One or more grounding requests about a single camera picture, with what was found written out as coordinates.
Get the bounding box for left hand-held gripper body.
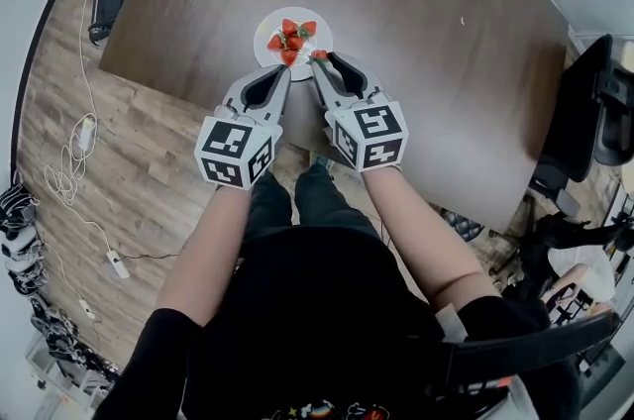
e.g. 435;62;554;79
193;103;284;191

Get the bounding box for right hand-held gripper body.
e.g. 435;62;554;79
324;90;410;173

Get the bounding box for white plate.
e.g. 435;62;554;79
253;6;335;83

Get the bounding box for person's right forearm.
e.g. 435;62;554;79
360;163;502;311

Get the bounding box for person's left forearm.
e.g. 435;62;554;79
156;182;254;329

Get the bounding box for person's grey shoe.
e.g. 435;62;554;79
309;150;336;170

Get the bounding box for person's black trousers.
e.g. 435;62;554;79
243;161;383;244

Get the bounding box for white power adapter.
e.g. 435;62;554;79
77;116;98;151

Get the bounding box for white power strip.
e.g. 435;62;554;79
105;249;131;280

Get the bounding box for person's black shirt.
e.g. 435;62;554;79
93;224;581;420

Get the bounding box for pile of grey devices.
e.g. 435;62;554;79
0;169;120;409

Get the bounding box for black chest-mounted device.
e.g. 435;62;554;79
425;311;623;402

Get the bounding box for white floor cable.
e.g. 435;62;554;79
43;0;113;300

